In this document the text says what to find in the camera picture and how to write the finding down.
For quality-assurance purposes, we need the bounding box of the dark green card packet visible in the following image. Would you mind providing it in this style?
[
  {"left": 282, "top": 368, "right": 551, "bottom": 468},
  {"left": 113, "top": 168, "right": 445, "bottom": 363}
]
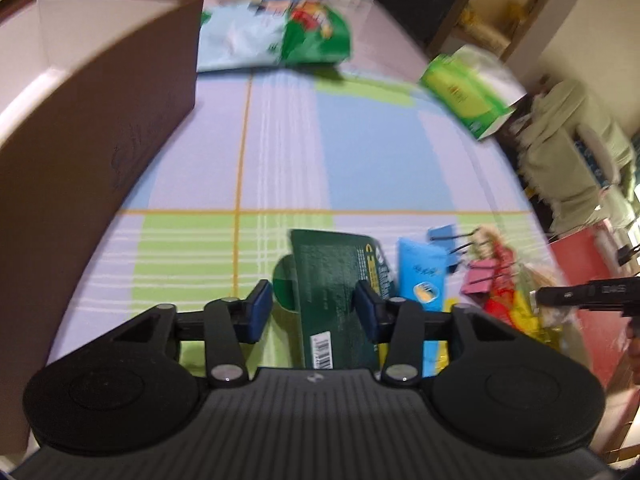
[{"left": 272, "top": 229, "right": 397, "bottom": 370}]

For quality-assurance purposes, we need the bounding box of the red snack packet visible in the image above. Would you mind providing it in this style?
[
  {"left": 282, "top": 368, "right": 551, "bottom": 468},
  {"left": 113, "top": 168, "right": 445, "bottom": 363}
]
[{"left": 484, "top": 243, "right": 518, "bottom": 328}]

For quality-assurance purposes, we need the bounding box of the brown cardboard box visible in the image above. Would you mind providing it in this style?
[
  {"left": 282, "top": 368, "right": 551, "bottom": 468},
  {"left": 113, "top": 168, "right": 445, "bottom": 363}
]
[{"left": 1, "top": 0, "right": 203, "bottom": 454}]

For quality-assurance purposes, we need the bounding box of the pink binder clip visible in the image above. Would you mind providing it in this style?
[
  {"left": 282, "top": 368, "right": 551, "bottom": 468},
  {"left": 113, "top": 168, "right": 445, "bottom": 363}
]
[{"left": 461, "top": 259, "right": 515, "bottom": 296}]

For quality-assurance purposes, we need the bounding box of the light blue snack bag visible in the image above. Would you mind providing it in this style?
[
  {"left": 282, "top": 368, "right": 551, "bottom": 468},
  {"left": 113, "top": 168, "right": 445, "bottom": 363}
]
[{"left": 196, "top": 0, "right": 352, "bottom": 74}]

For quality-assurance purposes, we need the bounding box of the blue binder clip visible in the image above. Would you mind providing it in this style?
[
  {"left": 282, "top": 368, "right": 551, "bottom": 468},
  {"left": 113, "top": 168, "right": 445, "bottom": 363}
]
[{"left": 426, "top": 224, "right": 475, "bottom": 274}]

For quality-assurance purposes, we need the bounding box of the yellow snack packet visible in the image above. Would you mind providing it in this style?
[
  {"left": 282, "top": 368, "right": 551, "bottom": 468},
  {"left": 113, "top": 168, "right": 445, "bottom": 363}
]
[{"left": 435, "top": 290, "right": 563, "bottom": 374}]

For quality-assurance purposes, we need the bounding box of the blue tube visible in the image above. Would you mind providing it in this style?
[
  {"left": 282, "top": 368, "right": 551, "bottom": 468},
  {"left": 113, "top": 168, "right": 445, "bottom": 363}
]
[{"left": 397, "top": 237, "right": 450, "bottom": 378}]

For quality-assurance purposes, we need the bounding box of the green tissue pack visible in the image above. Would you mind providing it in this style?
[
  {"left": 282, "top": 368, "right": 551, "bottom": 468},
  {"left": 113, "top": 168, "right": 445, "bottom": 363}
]
[{"left": 419, "top": 44, "right": 526, "bottom": 140}]

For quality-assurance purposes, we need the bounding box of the red chair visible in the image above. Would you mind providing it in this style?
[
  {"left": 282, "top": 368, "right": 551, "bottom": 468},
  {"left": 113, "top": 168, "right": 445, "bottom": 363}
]
[{"left": 550, "top": 221, "right": 639, "bottom": 385}]

